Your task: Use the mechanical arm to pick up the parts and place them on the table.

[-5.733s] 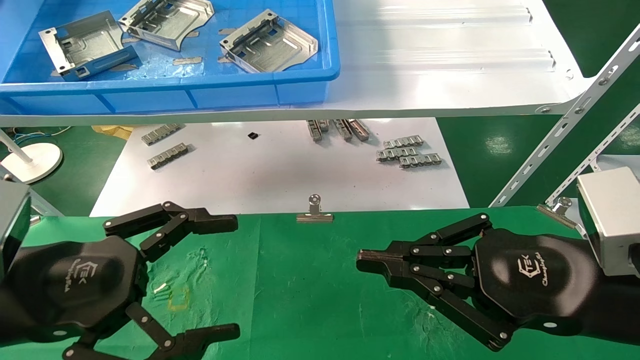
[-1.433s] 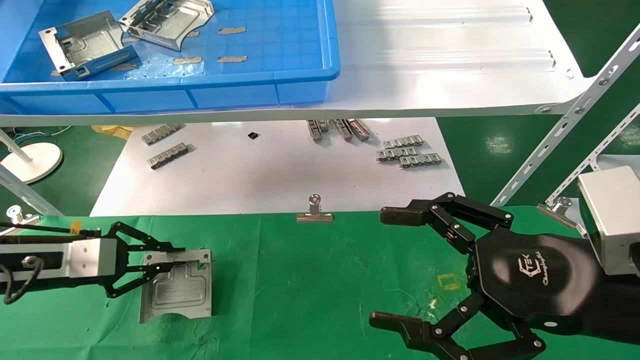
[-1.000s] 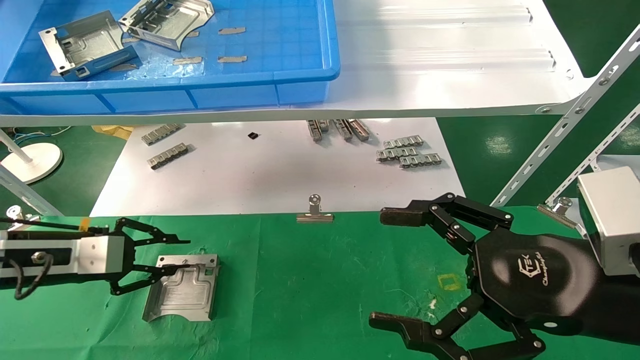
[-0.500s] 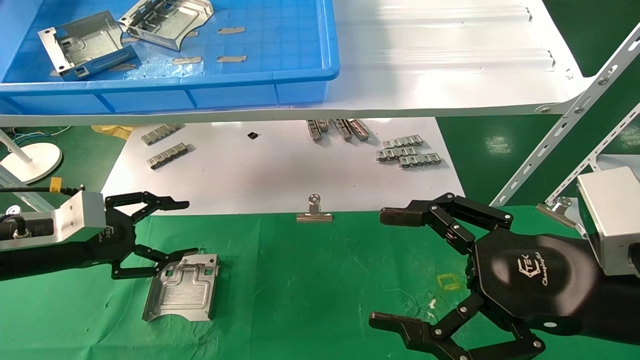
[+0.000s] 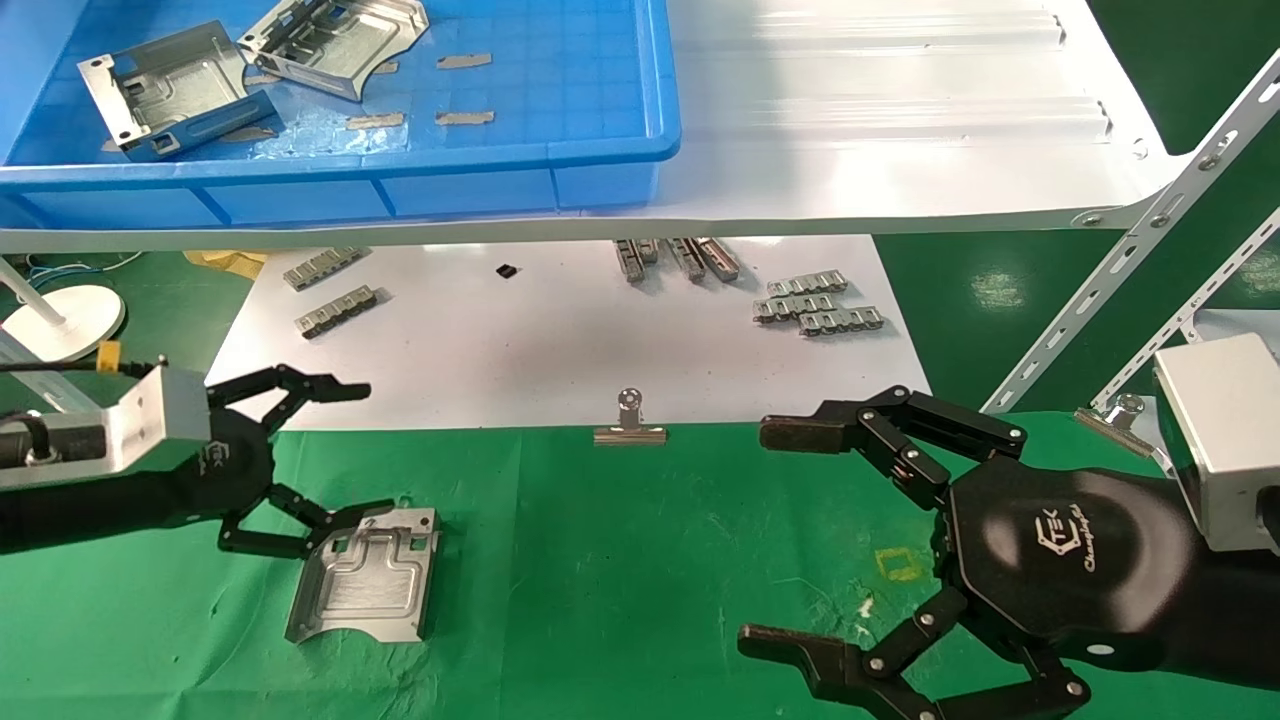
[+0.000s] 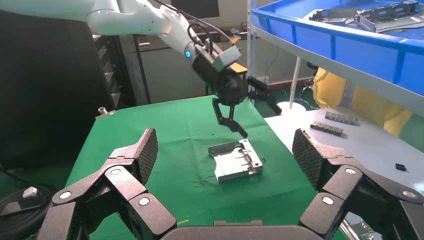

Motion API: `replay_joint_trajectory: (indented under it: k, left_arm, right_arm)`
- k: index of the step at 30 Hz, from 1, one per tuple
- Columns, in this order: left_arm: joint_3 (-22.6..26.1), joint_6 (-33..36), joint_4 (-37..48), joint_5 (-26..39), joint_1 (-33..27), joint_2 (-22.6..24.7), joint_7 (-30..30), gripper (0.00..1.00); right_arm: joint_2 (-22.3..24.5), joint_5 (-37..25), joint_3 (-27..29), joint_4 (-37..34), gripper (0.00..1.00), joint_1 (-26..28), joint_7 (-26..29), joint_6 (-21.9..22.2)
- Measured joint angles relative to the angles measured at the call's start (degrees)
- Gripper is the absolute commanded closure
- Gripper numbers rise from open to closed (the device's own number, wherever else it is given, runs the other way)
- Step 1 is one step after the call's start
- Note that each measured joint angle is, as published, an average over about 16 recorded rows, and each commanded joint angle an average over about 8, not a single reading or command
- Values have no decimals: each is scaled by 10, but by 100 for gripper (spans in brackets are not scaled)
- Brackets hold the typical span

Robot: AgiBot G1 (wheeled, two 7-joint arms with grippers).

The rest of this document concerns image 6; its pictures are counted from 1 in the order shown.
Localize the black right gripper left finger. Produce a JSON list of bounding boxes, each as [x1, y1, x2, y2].
[[36, 128, 178, 240]]

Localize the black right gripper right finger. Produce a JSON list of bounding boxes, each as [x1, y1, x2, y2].
[[292, 128, 424, 240]]

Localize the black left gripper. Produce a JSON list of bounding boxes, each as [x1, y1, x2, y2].
[[192, 54, 283, 139]]

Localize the stamped silver metal plate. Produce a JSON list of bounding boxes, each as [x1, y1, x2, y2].
[[207, 138, 265, 183], [307, 7, 358, 28]]

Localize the white metal shelf unit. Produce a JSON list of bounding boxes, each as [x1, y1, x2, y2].
[[246, 0, 424, 197]]

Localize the wooden top stool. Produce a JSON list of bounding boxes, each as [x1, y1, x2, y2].
[[230, 62, 249, 81]]

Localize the green table mat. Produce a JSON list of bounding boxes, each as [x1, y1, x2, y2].
[[64, 95, 320, 240]]

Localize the small metal table clamp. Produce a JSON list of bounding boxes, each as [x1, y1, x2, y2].
[[95, 106, 117, 120]]

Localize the yellow plastic cover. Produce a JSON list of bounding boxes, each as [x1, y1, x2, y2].
[[312, 67, 414, 138]]

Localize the white power plug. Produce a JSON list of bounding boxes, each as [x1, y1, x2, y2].
[[22, 186, 39, 199]]

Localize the black monitor screen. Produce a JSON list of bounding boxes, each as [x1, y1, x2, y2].
[[170, 0, 221, 20]]

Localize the blue plastic bin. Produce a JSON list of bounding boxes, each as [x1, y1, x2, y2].
[[250, 0, 424, 97]]

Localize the black partition panel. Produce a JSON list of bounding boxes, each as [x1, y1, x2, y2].
[[0, 9, 116, 170]]

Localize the white pedestal stand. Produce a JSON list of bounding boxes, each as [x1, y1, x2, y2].
[[276, 56, 308, 116]]

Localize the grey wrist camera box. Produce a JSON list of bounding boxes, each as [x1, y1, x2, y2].
[[211, 44, 242, 72]]

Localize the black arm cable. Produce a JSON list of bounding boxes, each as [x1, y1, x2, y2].
[[153, 0, 233, 57]]

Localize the black cable coil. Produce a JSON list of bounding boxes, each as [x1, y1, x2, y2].
[[0, 165, 59, 240]]

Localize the grey metal frame part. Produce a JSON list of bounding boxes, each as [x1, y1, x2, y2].
[[355, 0, 422, 34]]

